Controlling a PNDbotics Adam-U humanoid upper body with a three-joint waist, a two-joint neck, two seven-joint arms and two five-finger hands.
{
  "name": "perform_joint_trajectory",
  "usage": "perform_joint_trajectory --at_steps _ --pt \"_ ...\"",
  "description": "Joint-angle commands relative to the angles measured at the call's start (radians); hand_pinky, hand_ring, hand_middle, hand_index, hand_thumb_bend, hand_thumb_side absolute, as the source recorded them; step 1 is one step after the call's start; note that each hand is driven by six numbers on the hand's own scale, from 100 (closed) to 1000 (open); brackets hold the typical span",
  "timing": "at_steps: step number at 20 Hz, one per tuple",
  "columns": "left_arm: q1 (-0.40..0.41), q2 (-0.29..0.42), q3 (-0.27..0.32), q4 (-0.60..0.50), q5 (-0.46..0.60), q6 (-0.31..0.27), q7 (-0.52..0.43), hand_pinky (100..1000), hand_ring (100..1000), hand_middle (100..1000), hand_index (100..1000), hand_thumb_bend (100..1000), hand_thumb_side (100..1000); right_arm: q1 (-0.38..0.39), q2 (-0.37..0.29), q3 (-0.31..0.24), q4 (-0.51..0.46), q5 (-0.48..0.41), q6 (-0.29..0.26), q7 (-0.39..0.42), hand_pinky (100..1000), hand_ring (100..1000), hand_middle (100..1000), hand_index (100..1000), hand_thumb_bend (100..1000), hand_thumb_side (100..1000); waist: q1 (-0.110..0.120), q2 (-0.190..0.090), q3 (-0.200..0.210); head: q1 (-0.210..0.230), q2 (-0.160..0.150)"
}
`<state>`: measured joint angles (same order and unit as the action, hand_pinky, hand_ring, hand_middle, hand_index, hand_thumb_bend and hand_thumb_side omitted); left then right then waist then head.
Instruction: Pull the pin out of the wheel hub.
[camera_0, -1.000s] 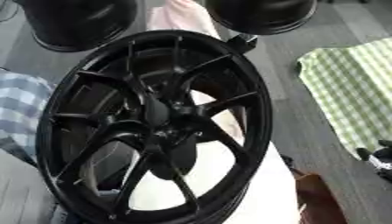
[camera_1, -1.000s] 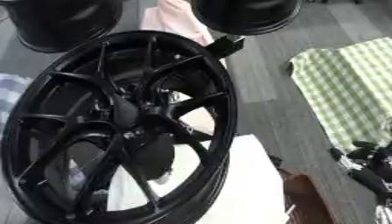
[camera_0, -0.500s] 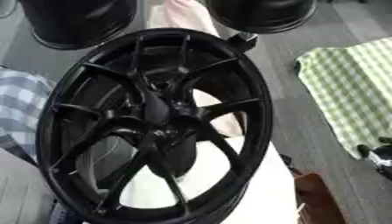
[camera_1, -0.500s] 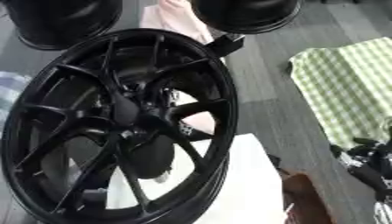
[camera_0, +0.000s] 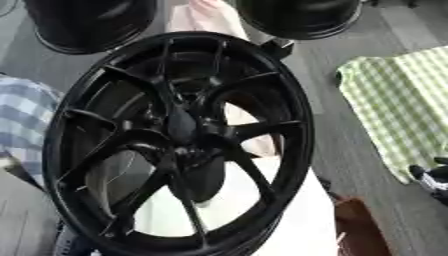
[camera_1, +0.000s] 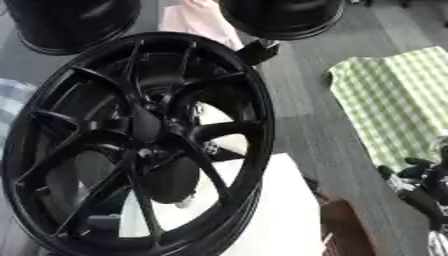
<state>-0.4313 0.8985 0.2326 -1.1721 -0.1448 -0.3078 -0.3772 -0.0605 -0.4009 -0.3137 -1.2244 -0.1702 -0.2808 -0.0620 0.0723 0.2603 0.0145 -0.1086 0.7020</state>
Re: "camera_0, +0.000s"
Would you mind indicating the black spoked wheel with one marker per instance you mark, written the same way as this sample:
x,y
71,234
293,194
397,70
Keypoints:
x,y
175,126

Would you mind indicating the black round wheel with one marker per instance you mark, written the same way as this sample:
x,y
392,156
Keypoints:
x,y
303,16
87,23

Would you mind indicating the brown wooden box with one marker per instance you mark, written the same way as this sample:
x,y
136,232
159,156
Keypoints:
x,y
359,230

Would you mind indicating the person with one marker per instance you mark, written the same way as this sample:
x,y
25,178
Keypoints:
x,y
23,123

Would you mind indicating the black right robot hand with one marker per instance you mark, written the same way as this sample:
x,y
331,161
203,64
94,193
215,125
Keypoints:
x,y
433,180

